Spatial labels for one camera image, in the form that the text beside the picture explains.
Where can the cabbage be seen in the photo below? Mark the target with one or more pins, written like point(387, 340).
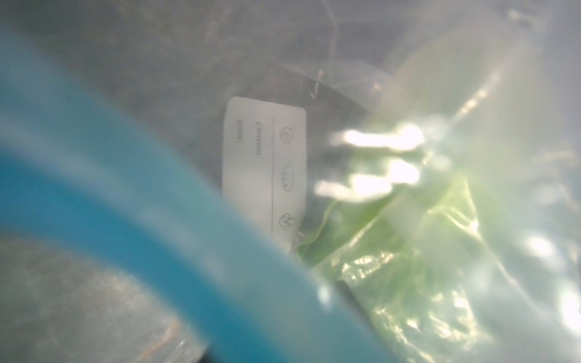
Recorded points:
point(455, 223)

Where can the zip-top bag with label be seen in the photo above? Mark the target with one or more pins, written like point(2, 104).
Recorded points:
point(159, 162)

